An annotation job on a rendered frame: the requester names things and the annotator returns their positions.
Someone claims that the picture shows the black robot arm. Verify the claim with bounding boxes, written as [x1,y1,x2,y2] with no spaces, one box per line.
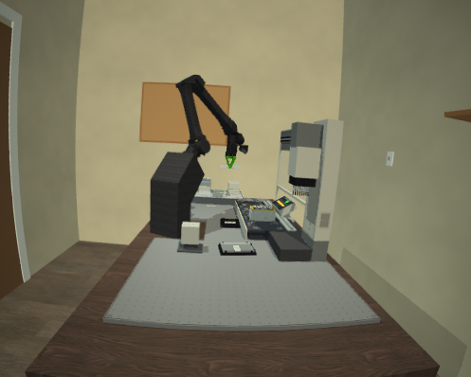
[175,75,248,160]

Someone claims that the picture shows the yellow tip rack with grey top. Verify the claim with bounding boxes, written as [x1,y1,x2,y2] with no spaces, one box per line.
[248,206,276,222]

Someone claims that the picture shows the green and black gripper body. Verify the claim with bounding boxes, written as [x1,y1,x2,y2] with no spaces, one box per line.
[226,143,236,156]

